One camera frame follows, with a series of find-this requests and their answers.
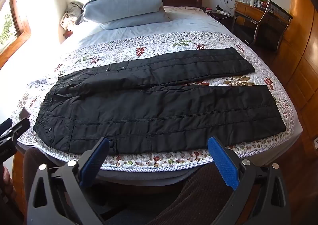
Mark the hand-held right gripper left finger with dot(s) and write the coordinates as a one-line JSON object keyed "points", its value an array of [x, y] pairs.
{"points": [[95, 158]]}

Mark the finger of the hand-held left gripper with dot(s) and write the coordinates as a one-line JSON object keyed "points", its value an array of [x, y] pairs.
{"points": [[6, 125], [18, 128]]}

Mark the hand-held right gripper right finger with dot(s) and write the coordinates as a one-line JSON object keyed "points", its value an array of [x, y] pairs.
{"points": [[223, 163]]}

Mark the black pants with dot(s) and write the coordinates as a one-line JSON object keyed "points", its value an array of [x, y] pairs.
{"points": [[161, 113]]}

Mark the small grey flat object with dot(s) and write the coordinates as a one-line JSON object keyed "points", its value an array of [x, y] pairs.
{"points": [[24, 113]]}

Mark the person's right leg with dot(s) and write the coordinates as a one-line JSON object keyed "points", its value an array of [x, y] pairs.
{"points": [[198, 190]]}

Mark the small wooden nightstand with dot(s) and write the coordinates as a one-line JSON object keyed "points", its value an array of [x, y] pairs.
{"points": [[67, 34]]}

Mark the wooden framed side window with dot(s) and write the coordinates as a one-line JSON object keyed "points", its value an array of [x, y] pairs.
{"points": [[23, 19]]}

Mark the beige crumpled clothes pile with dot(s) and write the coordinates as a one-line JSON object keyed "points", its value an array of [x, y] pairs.
{"points": [[70, 15]]}

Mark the floral quilted bed cover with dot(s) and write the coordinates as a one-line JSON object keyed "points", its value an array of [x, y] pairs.
{"points": [[161, 43]]}

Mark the bed with light blue sheet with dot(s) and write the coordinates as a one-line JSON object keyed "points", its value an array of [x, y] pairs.
{"points": [[198, 20]]}

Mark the wooden wardrobe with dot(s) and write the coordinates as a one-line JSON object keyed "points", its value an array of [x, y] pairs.
{"points": [[303, 41]]}

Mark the white power strip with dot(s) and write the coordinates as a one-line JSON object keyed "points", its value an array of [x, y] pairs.
{"points": [[219, 12]]}

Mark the light blue pillows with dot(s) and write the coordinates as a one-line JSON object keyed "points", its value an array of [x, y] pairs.
{"points": [[124, 9]]}

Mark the wooden desk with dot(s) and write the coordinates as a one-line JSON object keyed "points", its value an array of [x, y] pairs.
{"points": [[244, 10]]}

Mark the white bottle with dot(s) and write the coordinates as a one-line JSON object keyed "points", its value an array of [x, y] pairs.
{"points": [[252, 0]]}

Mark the black metal frame chair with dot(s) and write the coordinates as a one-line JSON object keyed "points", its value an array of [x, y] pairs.
{"points": [[270, 24]]}

